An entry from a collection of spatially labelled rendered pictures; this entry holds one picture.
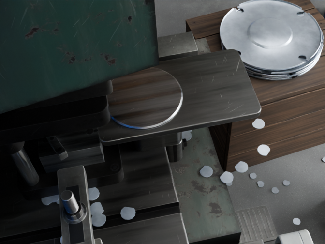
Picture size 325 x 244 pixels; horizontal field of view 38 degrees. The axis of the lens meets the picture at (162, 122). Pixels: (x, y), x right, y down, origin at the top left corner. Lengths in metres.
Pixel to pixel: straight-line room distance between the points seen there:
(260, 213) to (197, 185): 0.54
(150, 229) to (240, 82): 0.27
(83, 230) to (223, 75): 0.32
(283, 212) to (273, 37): 0.54
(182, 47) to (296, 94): 0.45
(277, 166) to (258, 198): 0.14
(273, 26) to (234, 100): 0.72
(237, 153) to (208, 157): 0.65
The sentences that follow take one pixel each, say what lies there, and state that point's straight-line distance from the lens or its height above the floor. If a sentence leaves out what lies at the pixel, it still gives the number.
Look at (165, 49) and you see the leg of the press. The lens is 1.00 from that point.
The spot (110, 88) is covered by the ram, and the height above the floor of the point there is 0.90.
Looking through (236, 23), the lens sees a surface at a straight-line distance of 1.44.
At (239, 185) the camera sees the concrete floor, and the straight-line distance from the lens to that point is 1.54.
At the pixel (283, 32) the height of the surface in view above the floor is 0.39.
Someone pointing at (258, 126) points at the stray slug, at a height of 0.65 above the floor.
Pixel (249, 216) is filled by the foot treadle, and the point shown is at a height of 0.16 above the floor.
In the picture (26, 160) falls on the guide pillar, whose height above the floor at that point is 0.80.
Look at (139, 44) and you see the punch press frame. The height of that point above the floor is 1.09.
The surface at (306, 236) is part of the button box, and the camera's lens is 0.80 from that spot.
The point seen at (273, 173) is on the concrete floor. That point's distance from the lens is 1.58.
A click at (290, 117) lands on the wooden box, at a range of 1.42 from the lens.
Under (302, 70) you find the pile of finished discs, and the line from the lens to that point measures 1.35.
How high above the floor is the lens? 1.35
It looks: 54 degrees down
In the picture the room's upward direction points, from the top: 5 degrees counter-clockwise
